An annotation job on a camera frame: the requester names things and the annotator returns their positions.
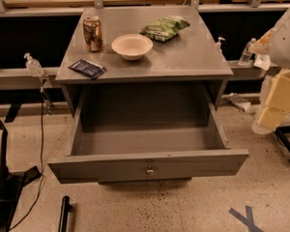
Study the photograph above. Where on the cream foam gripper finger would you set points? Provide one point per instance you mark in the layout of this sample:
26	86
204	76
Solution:
274	103

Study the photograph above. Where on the grey top drawer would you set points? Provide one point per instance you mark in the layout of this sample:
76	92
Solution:
146	132

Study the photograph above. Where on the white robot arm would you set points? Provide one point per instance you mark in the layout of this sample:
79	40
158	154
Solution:
276	43

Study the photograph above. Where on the grey drawer cabinet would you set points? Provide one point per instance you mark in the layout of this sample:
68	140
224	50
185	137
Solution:
190	58

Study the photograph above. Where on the white paper packet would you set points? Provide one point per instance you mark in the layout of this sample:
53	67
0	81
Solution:
262	61

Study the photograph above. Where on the clear water bottle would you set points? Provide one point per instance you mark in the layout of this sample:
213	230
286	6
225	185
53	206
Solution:
246	54

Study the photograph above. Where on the small white pump bottle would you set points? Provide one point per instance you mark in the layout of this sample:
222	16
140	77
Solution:
219	42

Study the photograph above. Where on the green chip bag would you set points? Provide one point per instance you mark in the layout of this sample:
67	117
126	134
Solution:
165	28

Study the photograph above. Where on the white bowl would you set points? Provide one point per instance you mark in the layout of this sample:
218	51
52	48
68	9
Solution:
132	47

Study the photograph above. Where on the dark blue snack packet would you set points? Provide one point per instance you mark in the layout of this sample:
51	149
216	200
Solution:
92	70

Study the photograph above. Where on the brown soda can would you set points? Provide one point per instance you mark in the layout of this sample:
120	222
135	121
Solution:
92	30

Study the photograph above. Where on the black bar on floor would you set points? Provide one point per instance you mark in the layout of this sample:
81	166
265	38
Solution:
65	208

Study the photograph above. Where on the left sanitizer pump bottle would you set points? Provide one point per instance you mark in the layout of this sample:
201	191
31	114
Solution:
33	65

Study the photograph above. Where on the black stand base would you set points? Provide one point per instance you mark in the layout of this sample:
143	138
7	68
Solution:
11	184

